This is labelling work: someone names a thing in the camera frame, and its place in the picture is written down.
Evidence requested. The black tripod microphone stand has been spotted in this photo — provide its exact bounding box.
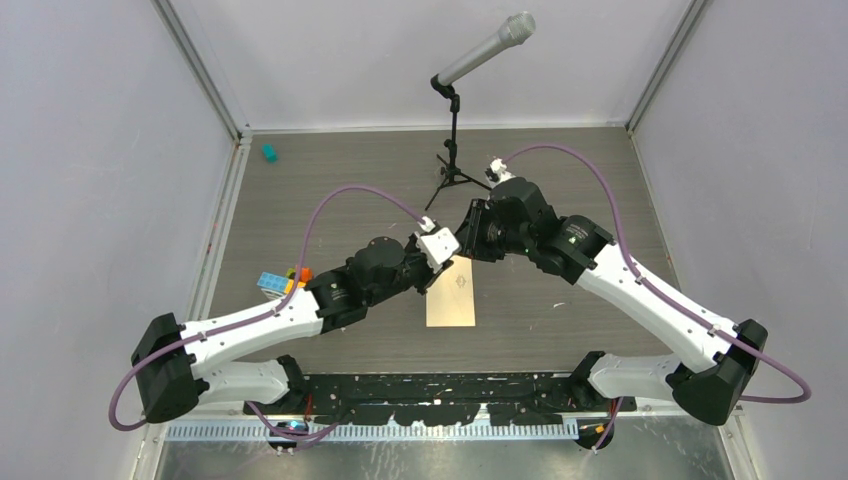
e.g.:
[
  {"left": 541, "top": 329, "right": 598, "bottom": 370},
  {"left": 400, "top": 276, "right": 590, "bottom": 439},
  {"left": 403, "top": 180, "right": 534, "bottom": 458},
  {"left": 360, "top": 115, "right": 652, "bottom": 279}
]
[{"left": 425, "top": 75, "right": 490, "bottom": 211}]

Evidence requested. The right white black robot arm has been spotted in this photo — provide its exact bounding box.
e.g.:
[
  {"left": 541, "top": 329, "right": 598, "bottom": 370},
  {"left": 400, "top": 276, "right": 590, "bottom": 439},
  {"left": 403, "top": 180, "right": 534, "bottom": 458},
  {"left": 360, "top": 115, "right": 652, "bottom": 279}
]
[{"left": 456, "top": 177, "right": 768, "bottom": 425}]

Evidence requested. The colourful toy brick structure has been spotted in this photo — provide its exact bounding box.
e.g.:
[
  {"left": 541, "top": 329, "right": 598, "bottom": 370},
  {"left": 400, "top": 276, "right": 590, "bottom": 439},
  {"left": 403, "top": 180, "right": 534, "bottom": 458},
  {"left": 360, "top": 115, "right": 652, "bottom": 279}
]
[{"left": 257, "top": 267, "right": 314, "bottom": 300}]

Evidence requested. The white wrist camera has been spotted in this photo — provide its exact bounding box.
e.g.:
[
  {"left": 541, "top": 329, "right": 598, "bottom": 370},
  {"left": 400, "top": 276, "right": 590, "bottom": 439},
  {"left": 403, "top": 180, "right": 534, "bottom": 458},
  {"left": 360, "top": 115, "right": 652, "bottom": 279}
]
[
  {"left": 484, "top": 158, "right": 514, "bottom": 188},
  {"left": 415, "top": 227, "right": 460, "bottom": 273}
]

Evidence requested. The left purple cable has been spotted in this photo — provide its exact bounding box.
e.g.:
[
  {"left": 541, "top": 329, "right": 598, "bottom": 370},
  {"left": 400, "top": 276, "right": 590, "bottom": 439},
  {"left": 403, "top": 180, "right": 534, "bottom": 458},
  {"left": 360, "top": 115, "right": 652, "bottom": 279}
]
[{"left": 107, "top": 184, "right": 435, "bottom": 454}]

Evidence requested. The teal small block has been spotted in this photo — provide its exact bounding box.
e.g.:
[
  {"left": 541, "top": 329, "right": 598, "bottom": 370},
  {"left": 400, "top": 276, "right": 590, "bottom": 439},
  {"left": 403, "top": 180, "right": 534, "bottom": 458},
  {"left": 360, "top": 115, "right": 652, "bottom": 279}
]
[{"left": 261, "top": 144, "right": 278, "bottom": 163}]

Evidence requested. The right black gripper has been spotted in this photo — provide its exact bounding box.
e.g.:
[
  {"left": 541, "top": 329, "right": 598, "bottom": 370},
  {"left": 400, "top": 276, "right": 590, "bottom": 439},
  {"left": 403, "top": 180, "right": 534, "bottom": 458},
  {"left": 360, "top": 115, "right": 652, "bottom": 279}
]
[{"left": 453, "top": 198, "right": 532, "bottom": 263}]

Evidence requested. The silver microphone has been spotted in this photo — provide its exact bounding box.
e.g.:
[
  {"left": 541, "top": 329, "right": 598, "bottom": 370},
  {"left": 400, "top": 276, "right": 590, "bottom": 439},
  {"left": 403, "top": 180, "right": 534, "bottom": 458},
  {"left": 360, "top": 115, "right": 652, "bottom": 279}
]
[{"left": 431, "top": 11, "right": 536, "bottom": 88}]

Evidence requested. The white slotted cable duct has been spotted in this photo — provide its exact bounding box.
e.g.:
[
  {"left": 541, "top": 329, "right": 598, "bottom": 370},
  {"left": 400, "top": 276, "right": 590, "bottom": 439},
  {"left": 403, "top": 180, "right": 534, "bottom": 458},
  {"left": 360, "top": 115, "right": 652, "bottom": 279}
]
[{"left": 164, "top": 419, "right": 579, "bottom": 442}]

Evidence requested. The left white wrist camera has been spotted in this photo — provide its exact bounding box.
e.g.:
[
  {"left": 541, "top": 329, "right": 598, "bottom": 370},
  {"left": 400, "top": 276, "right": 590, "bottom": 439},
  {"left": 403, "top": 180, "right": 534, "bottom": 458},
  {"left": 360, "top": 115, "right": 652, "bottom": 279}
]
[{"left": 415, "top": 227, "right": 460, "bottom": 273}]

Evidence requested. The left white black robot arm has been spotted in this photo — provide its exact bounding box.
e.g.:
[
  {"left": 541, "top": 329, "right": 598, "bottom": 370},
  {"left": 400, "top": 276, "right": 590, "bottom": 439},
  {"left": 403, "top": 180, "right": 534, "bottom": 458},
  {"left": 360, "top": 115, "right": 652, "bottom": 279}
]
[{"left": 131, "top": 228, "right": 460, "bottom": 424}]

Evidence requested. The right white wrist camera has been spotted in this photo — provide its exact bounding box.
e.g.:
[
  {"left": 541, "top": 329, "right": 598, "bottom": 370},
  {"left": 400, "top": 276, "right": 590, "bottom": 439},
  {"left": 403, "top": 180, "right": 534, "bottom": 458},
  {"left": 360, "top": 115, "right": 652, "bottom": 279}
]
[{"left": 484, "top": 158, "right": 514, "bottom": 188}]

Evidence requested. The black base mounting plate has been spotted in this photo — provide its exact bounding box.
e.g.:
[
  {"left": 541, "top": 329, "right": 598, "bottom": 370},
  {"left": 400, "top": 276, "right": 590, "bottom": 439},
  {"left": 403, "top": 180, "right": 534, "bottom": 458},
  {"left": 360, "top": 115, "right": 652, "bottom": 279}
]
[{"left": 257, "top": 372, "right": 613, "bottom": 426}]

